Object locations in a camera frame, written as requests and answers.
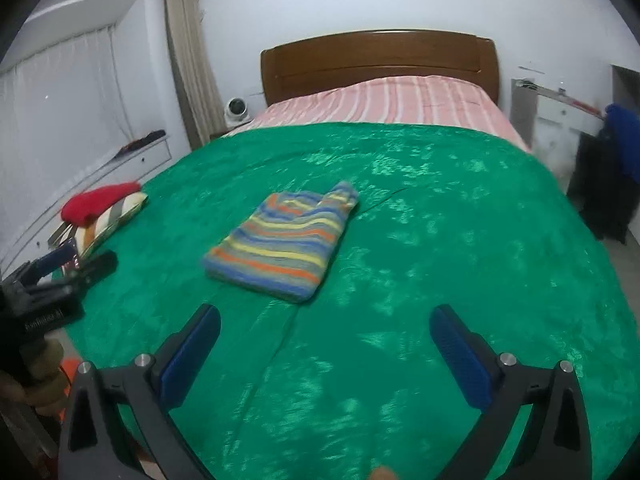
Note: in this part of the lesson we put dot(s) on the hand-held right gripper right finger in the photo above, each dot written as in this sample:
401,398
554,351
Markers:
460,355

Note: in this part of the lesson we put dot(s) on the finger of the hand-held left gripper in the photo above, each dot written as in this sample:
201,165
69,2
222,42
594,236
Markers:
55,260
92,267

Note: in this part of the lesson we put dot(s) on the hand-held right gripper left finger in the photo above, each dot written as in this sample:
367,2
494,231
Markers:
192,355

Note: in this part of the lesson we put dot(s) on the multicolour striped knit sweater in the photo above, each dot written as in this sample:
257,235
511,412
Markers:
285,250

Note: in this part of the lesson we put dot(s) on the person's left hand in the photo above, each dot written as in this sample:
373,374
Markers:
47,375

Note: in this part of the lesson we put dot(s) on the striped folded cloth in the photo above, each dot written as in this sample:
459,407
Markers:
120,212

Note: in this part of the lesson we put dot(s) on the red cloth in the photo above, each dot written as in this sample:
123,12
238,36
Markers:
95,202

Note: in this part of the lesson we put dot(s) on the orange item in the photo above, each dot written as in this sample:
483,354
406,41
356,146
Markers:
67,385

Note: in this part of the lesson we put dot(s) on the green floral blanket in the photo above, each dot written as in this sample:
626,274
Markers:
400,260

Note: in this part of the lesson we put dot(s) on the white window bench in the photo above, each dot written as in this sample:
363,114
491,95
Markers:
145,157

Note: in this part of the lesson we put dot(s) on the black flat item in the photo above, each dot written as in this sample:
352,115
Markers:
142,140

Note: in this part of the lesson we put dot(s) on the white sheer curtain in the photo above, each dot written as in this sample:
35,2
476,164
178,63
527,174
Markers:
60,100

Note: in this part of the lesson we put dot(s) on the white round fan heater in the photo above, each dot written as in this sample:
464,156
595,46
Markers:
235,109

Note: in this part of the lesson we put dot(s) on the black jacket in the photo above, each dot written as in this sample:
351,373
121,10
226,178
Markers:
600,185

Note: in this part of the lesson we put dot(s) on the beige curtain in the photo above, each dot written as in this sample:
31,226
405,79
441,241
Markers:
192,60

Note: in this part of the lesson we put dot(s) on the white desk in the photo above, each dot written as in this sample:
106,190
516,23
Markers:
550,120

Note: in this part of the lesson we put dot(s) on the pink striped bed sheet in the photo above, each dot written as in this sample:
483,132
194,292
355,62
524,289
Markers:
390,100

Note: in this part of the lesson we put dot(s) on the blue garment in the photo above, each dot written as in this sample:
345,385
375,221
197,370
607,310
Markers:
625,140

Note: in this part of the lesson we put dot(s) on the brown wooden headboard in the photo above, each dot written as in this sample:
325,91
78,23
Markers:
375,55

